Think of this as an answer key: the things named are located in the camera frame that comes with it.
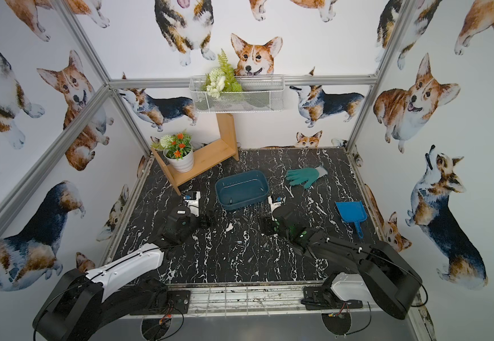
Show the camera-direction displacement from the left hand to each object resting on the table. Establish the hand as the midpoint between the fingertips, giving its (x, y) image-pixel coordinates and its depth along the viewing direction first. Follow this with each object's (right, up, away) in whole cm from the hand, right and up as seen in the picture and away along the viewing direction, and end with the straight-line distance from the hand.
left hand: (209, 202), depth 86 cm
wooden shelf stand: (-7, +19, +22) cm, 30 cm away
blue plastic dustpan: (+63, -6, +10) cm, 64 cm away
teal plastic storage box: (+11, +3, +21) cm, 23 cm away
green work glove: (+45, +11, +24) cm, 52 cm away
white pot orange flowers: (-15, +21, +6) cm, 27 cm away
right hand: (+24, -4, 0) cm, 24 cm away
